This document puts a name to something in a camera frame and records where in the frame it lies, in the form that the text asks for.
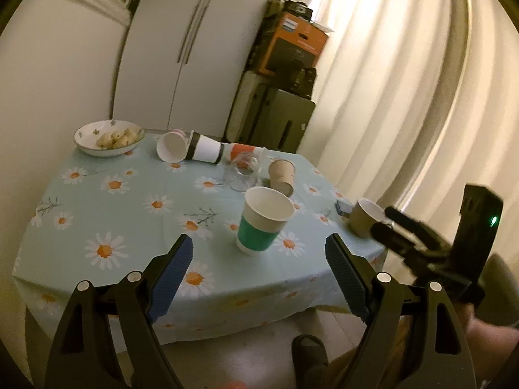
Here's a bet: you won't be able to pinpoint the white floral bowl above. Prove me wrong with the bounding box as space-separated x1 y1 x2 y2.
74 120 146 157

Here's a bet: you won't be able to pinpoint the dark green suitcase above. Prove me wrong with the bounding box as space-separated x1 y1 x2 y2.
223 70 280 147

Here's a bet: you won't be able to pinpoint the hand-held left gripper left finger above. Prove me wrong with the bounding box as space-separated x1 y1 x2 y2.
44 234 194 389

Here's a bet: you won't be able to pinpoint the teal and white paper cup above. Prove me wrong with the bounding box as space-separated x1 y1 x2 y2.
235 186 295 257

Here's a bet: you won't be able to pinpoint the white cup with pink rim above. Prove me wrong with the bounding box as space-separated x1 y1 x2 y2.
156 129 195 163

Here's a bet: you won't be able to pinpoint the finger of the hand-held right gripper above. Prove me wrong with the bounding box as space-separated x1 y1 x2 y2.
370 221 424 270
384 206 452 255

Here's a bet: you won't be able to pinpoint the orange and white paper cup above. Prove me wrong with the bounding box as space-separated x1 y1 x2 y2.
221 143 269 168

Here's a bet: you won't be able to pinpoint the pale round snacks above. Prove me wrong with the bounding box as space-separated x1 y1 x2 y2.
96 128 141 150

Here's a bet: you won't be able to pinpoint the black slipper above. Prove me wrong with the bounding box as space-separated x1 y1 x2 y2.
292 334 329 389

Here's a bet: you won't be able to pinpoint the tan cup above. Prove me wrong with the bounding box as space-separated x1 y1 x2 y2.
349 198 393 239

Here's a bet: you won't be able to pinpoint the blue daisy tablecloth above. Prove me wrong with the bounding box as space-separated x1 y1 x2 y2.
12 127 389 346

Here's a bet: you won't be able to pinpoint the cream curtain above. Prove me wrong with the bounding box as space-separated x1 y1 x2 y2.
276 0 519 261

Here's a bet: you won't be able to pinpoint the brown paper cup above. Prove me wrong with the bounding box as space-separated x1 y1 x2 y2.
268 159 296 197

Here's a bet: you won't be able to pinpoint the orange and black cardboard box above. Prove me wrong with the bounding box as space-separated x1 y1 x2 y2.
247 11 336 75

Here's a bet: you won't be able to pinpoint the white cup with black bands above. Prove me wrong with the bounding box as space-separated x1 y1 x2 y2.
186 130 226 165

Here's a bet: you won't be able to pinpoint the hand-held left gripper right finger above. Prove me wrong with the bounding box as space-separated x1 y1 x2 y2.
324 233 477 389

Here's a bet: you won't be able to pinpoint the person's leg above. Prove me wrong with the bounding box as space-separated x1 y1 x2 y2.
320 315 411 389

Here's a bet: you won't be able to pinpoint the white refrigerator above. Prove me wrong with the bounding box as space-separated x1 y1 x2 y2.
111 0 285 139

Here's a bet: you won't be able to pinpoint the clear glass tumbler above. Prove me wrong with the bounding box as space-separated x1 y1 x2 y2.
224 152 262 192

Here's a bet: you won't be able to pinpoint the person's right forearm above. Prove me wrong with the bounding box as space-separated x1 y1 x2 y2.
462 303 519 379

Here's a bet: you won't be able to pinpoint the grey suitcase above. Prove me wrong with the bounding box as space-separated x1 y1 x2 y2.
259 86 317 154

